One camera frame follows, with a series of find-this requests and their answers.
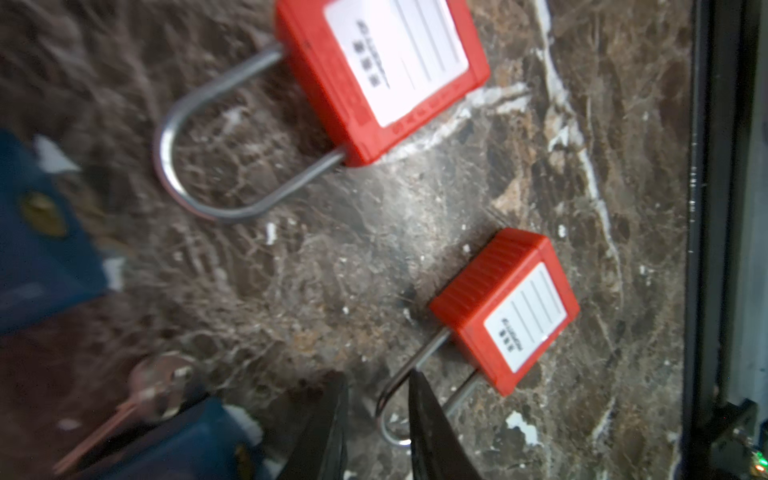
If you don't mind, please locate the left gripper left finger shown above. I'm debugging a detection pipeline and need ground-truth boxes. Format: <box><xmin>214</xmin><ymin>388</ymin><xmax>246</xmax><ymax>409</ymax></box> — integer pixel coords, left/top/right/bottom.
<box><xmin>281</xmin><ymin>372</ymin><xmax>349</xmax><ymax>480</ymax></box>

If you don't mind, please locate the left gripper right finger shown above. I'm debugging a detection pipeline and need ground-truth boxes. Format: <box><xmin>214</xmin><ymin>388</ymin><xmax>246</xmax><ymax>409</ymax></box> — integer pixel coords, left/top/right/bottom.
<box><xmin>408</xmin><ymin>370</ymin><xmax>481</xmax><ymax>480</ymax></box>

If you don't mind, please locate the blue padlock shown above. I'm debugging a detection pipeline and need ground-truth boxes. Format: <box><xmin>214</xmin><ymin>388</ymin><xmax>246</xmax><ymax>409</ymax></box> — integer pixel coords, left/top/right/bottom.
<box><xmin>72</xmin><ymin>396</ymin><xmax>273</xmax><ymax>479</ymax></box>
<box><xmin>1</xmin><ymin>130</ymin><xmax>107</xmax><ymax>334</ymax></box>

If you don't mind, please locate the red padlock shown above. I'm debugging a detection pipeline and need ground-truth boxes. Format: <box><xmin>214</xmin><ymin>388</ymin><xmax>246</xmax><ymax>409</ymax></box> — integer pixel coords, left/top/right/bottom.
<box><xmin>375</xmin><ymin>228</ymin><xmax>580</xmax><ymax>448</ymax></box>
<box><xmin>153</xmin><ymin>0</ymin><xmax>490</xmax><ymax>223</ymax></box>

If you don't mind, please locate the small silver key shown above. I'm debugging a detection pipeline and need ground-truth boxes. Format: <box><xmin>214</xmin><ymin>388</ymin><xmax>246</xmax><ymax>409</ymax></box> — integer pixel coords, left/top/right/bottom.
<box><xmin>52</xmin><ymin>352</ymin><xmax>199</xmax><ymax>476</ymax></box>

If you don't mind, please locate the black front mounting rail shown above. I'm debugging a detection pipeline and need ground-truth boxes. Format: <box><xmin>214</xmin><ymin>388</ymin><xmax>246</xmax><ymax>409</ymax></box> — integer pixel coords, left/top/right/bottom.
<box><xmin>680</xmin><ymin>1</ymin><xmax>767</xmax><ymax>479</ymax></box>

